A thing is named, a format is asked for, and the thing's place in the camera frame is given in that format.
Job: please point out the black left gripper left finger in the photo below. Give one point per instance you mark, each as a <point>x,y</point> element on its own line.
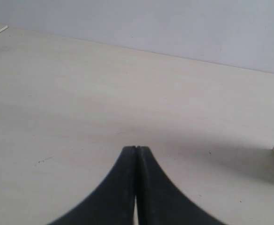
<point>113,200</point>

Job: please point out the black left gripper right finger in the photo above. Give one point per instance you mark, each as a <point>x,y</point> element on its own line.
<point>159,201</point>

